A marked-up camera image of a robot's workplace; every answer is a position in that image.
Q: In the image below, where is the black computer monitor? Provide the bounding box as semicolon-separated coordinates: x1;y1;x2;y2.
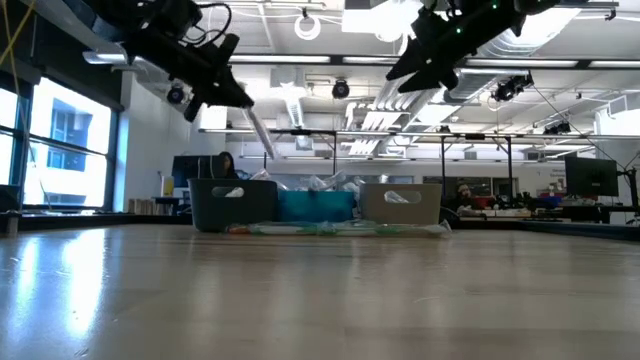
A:
564;155;620;198

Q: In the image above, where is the white ceiling light fixture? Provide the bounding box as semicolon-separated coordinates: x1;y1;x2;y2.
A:
341;0;426;44

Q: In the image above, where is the white coiled ceiling cable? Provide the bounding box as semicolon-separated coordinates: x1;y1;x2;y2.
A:
293;10;323;42

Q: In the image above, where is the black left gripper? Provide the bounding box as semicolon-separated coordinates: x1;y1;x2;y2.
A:
127;24;255;123

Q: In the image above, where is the black desk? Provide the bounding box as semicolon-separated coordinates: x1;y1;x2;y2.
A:
559;203;640;225

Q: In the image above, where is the blue toothbrush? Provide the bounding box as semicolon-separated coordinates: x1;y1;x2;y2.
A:
299;169;362;194

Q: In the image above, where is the light grey plastic bin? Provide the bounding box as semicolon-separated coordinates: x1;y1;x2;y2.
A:
358;182;444;226

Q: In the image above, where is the green toothbrush in clear wrapper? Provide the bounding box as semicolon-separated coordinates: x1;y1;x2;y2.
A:
249;221;331;237
324;219;453;238

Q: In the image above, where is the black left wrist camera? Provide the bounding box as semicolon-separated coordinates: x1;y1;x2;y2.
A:
149;0;204;36

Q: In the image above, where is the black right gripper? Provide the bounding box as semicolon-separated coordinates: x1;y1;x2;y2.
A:
385;0;506;94

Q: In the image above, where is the silver ventilation duct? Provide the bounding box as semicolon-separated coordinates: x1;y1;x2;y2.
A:
442;0;581;104

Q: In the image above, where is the person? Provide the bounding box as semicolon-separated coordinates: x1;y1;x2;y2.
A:
214;151;240;180
447;182;484;215

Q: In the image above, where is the black wall screen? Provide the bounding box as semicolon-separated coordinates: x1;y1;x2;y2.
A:
171;154;221;189

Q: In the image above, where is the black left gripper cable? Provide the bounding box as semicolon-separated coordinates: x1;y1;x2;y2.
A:
189;2;235;46

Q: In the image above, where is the dark grey plastic bin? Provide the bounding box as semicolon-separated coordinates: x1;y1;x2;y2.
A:
187;178;279;233

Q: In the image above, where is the teal plastic bin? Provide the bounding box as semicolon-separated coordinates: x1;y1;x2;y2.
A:
276;189;355;223

